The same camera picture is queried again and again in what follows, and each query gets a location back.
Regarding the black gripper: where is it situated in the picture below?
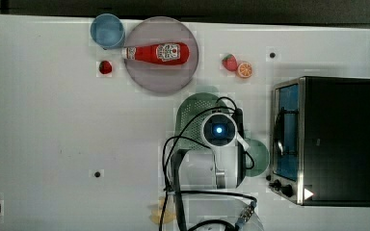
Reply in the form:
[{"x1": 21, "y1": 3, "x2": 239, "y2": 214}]
[{"x1": 234, "y1": 108, "x2": 245, "y2": 138}]

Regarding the mint green plastic strainer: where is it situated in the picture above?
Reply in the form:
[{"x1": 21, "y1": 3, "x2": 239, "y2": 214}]
[{"x1": 175, "y1": 87, "x2": 234, "y2": 150}]

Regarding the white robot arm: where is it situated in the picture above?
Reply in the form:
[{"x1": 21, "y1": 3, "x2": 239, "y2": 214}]
[{"x1": 171, "y1": 108, "x2": 255, "y2": 231}]

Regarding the mint green mug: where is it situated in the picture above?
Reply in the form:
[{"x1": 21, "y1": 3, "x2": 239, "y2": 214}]
[{"x1": 246, "y1": 139, "x2": 270, "y2": 177}]

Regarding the toy orange half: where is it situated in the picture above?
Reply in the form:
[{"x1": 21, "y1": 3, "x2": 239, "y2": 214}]
[{"x1": 236, "y1": 62, "x2": 252, "y2": 78}]

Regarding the pink toy strawberry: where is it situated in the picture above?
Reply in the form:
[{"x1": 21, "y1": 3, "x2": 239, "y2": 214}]
[{"x1": 222, "y1": 54, "x2": 238, "y2": 71}]

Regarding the black toaster oven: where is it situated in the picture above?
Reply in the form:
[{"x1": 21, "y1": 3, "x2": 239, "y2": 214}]
[{"x1": 267, "y1": 76, "x2": 370, "y2": 207}]

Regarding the red ketchup bottle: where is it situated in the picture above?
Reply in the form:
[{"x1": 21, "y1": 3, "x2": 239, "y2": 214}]
[{"x1": 121, "y1": 42, "x2": 190, "y2": 65}]

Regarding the grey round plate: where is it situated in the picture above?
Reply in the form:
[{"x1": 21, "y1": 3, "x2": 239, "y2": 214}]
[{"x1": 124, "y1": 16, "x2": 198, "y2": 94}]

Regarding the peeled toy banana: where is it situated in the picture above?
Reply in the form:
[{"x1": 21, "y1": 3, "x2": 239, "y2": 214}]
[{"x1": 150, "y1": 196, "x2": 176, "y2": 224}]

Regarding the dark red toy strawberry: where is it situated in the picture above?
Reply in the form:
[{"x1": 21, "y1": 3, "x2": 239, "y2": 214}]
[{"x1": 98, "y1": 61, "x2": 113, "y2": 75}]

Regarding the blue plastic cup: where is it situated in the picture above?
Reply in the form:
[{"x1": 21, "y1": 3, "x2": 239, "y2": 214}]
[{"x1": 90, "y1": 13, "x2": 125, "y2": 50}]

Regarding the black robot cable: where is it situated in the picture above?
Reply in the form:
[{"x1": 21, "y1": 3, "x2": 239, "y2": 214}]
[{"x1": 157, "y1": 96, "x2": 258, "y2": 231}]

